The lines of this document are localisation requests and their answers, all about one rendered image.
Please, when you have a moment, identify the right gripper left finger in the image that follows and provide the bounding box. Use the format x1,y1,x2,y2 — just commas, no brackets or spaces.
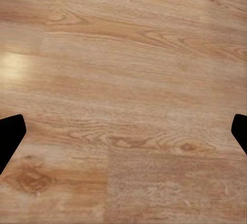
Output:
0,114,26,175

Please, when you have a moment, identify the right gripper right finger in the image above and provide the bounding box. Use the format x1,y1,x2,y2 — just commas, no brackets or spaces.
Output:
231,114,247,154

